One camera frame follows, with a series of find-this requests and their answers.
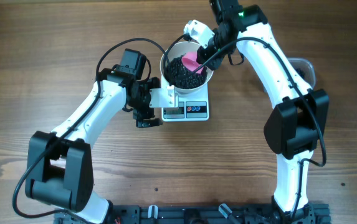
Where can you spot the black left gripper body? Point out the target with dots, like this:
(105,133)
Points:
(141,106)

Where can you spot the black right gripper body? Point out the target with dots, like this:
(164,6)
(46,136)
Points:
(215,45)

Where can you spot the pink scoop with blue handle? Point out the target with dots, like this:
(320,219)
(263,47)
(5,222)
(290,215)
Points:
(189,60)

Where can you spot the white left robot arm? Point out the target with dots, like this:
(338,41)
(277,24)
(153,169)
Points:
(59,163)

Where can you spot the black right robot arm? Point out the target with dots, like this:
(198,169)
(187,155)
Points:
(294,130)

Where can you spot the white bowl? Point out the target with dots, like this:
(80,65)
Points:
(180,49)

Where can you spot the black beans in bowl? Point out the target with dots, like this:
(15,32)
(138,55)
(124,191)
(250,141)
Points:
(179,76)

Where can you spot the white digital kitchen scale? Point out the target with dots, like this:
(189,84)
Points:
(193,105)

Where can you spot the clear plastic container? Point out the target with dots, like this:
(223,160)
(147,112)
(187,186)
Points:
(307,67)

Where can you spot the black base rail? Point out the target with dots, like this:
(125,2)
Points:
(250,213)

